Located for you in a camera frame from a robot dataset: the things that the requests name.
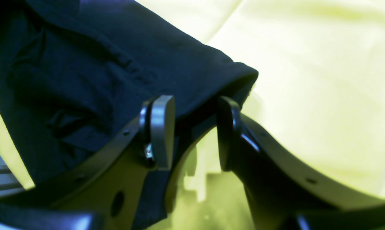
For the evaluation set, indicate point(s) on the cream yellow table cloth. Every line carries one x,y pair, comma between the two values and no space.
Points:
320,93

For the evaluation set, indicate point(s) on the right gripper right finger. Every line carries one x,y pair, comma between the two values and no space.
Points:
283,192

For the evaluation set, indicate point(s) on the dark navy T-shirt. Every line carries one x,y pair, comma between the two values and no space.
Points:
73,73

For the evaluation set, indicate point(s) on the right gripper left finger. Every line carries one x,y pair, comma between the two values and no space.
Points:
103,192

